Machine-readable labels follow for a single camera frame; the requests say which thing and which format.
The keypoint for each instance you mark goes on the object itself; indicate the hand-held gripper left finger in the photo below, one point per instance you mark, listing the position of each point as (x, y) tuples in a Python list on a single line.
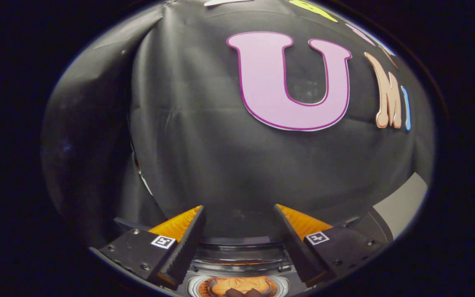
[(188, 243)]

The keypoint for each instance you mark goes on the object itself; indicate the grey washing machine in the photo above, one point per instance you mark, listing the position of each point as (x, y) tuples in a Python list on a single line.
[(241, 258)]

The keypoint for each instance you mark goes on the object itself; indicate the beige cabinet with black frame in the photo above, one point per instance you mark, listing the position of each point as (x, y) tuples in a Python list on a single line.
[(402, 202)]

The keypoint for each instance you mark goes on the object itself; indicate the black backdrop cloth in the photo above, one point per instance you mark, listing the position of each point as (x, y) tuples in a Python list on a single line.
[(204, 144)]

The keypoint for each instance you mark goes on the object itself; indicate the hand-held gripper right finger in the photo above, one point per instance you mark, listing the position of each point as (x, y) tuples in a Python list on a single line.
[(291, 243)]

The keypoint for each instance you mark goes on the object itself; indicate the yellow polo shirt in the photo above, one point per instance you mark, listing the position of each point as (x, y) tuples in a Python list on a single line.
[(237, 284)]

